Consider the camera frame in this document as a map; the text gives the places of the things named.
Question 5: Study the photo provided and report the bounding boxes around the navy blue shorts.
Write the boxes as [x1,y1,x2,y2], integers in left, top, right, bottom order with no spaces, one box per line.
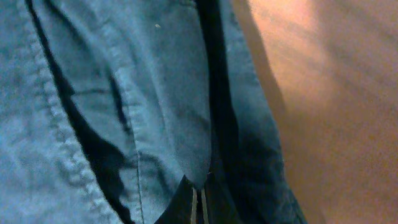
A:
[1,0,305,224]

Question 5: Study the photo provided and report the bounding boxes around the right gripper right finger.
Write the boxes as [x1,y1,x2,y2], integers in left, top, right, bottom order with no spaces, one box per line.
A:
[200,189,209,224]

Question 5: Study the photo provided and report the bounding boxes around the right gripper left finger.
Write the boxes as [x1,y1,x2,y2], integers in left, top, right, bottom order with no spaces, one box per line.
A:
[190,188,198,224]

